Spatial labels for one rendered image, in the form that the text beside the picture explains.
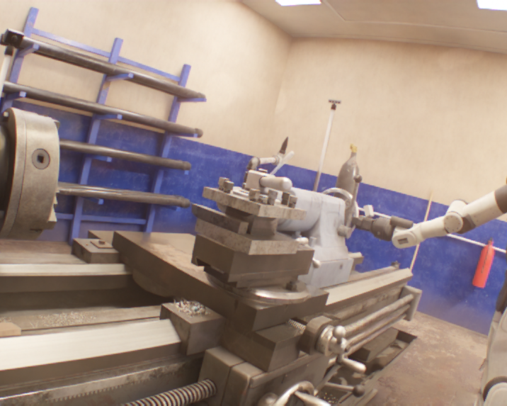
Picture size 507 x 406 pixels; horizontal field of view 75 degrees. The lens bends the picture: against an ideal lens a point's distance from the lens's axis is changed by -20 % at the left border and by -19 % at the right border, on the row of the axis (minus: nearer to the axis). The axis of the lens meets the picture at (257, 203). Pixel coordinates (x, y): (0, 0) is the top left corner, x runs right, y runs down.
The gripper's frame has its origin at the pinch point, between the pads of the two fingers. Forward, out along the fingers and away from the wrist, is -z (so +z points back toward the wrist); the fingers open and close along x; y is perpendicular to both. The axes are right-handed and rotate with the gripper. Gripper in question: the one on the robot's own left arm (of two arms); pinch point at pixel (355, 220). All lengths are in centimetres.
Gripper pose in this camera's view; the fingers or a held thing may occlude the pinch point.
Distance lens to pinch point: 169.3
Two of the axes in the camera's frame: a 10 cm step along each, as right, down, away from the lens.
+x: 6.0, 0.8, 7.9
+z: 7.6, 2.4, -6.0
